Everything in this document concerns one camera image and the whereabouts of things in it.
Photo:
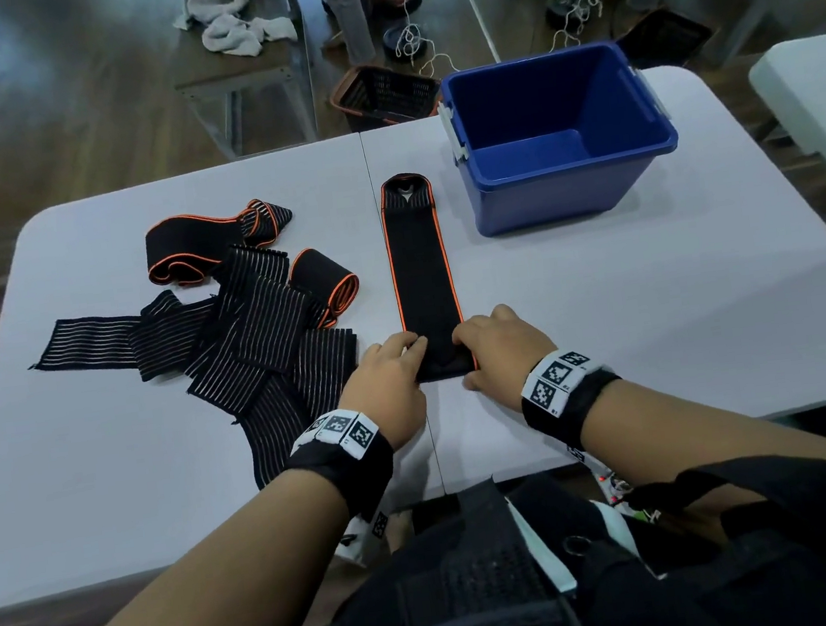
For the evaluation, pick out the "person's left forearm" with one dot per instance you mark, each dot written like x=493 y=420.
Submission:
x=250 y=580

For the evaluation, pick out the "blue plastic bin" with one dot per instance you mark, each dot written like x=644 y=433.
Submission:
x=556 y=196

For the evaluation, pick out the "black basket orange rim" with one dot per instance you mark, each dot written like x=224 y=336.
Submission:
x=388 y=96

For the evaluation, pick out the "person's black chest harness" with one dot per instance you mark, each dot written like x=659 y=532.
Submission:
x=490 y=597

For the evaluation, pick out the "person's right forearm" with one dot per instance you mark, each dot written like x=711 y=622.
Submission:
x=694 y=433

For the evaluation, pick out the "low wooden table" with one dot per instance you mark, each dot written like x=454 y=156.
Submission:
x=237 y=69

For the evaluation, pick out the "person's right hand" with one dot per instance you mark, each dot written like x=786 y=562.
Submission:
x=507 y=358

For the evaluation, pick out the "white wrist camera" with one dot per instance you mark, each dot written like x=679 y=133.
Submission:
x=586 y=464
x=361 y=541

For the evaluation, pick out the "white towel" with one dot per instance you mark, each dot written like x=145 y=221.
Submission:
x=200 y=6
x=240 y=35

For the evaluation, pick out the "person's left hand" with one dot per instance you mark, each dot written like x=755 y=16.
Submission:
x=385 y=394

